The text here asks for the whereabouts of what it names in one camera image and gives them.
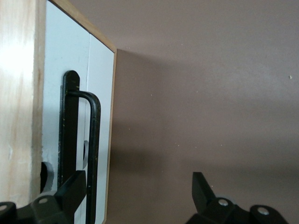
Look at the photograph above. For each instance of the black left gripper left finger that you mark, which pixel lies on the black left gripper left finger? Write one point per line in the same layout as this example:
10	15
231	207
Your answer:
70	193

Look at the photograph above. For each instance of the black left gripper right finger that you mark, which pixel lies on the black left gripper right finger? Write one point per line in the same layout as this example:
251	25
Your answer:
203	193

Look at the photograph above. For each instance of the wooden drawer with white front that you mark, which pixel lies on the wooden drawer with white front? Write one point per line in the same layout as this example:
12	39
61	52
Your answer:
53	46

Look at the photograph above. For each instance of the white lower drawer front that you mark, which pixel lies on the white lower drawer front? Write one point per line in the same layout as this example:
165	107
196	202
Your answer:
104	81

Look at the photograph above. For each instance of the brown table cover mat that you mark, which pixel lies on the brown table cover mat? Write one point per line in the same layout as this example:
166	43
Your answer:
210	93

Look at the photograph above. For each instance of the light wooden cabinet box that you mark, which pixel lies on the light wooden cabinet box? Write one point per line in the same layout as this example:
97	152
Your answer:
16	93

